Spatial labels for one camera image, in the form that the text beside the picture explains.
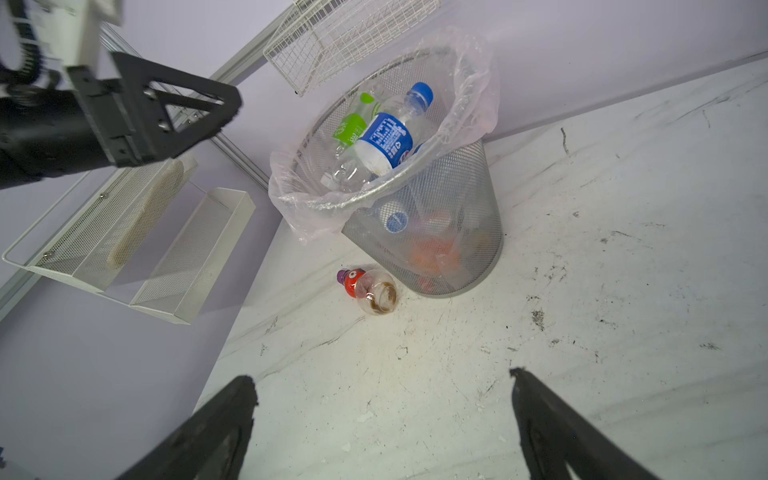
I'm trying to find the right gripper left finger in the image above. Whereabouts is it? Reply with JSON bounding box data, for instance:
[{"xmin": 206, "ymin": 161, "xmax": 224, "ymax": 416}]
[{"xmin": 119, "ymin": 375, "xmax": 258, "ymax": 479}]

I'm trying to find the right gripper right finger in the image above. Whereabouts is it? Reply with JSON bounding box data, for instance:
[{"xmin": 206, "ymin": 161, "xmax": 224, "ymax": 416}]
[{"xmin": 510, "ymin": 368, "xmax": 656, "ymax": 479}]

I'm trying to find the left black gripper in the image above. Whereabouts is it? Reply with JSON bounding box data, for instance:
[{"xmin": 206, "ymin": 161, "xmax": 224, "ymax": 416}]
[{"xmin": 65, "ymin": 52, "xmax": 243, "ymax": 168}]

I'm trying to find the green label clear bottle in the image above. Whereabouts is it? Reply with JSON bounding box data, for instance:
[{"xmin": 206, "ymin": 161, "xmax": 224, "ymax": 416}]
[{"xmin": 332, "ymin": 88, "xmax": 382, "ymax": 157}]

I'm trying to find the red cap small bottle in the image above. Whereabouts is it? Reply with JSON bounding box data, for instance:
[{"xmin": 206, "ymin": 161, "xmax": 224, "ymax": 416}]
[{"xmin": 336, "ymin": 268, "xmax": 398, "ymax": 315}]

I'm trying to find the small blue label bottle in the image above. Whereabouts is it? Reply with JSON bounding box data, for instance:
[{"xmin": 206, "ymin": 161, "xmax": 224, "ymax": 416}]
[{"xmin": 353, "ymin": 82, "xmax": 434, "ymax": 177}]

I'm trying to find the orange label yellow-cap bottle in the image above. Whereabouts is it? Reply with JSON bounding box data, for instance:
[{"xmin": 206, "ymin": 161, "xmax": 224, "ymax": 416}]
[{"xmin": 407, "ymin": 235, "xmax": 461, "ymax": 277}]

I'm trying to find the Pocari bottle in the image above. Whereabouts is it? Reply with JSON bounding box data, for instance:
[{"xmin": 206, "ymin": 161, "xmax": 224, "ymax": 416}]
[{"xmin": 378, "ymin": 200, "xmax": 410, "ymax": 234}]

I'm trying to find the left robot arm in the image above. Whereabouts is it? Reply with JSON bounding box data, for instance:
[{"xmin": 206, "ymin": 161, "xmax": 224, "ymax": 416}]
[{"xmin": 1, "ymin": 1, "xmax": 242, "ymax": 189}]

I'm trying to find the clear plastic bin liner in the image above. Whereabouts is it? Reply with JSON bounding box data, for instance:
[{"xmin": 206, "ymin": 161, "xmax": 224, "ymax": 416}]
[{"xmin": 268, "ymin": 27, "xmax": 500, "ymax": 242}]

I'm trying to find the grey mesh waste bin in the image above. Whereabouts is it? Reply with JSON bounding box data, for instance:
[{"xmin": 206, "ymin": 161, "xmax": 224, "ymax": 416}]
[{"xmin": 287, "ymin": 44, "xmax": 505, "ymax": 299}]

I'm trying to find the beige cloth in shelf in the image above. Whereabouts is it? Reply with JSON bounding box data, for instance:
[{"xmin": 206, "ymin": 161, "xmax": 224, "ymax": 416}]
[{"xmin": 107, "ymin": 160, "xmax": 185, "ymax": 269}]

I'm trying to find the white lower mesh shelf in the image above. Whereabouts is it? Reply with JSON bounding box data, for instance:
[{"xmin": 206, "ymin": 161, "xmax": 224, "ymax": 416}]
[{"xmin": 129, "ymin": 188, "xmax": 255, "ymax": 325}]

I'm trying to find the white mesh shelf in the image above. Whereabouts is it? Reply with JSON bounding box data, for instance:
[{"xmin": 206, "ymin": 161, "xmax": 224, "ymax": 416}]
[
  {"xmin": 2, "ymin": 154, "xmax": 198, "ymax": 293},
  {"xmin": 129, "ymin": 188, "xmax": 255, "ymax": 325}
]

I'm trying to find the white upper mesh shelf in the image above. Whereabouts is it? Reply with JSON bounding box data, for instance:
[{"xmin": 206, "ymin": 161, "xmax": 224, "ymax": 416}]
[{"xmin": 2, "ymin": 154, "xmax": 198, "ymax": 293}]

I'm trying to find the white wire wall basket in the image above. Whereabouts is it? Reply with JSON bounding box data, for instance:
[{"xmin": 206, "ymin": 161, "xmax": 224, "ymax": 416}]
[{"xmin": 263, "ymin": 0, "xmax": 441, "ymax": 96}]

